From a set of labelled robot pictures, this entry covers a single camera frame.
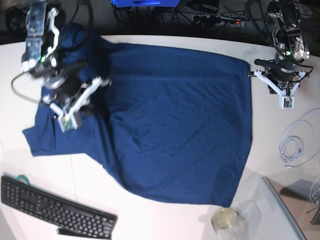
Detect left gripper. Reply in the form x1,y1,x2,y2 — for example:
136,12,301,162
254,59,313,82

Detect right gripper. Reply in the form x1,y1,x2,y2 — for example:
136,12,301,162
42,73,93,107

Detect blue t-shirt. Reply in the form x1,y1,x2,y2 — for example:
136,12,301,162
23,33,253,207

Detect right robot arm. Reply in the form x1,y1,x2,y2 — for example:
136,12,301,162
21,0,94,115

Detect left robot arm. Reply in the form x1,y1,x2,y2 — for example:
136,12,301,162
245,0,314,97

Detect blue box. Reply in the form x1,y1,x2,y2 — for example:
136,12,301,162
110,0,180,8

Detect black power strip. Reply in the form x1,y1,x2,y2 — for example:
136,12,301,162
192,15,247,28

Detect green tape roll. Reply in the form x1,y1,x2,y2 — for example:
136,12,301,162
16,174,30,186

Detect black keyboard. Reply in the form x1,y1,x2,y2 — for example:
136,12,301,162
0,175,118,240

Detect clear glass jar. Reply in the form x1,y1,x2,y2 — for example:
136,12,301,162
211,200,262,240

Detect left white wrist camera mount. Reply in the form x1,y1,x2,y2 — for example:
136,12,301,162
248,70,306,109

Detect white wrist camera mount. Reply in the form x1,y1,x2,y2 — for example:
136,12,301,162
248,70,306,109
41,77,112,133

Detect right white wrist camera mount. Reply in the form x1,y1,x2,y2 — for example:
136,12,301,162
41,77,112,133

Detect coiled white cable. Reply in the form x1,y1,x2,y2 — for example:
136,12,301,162
278,107,320,168

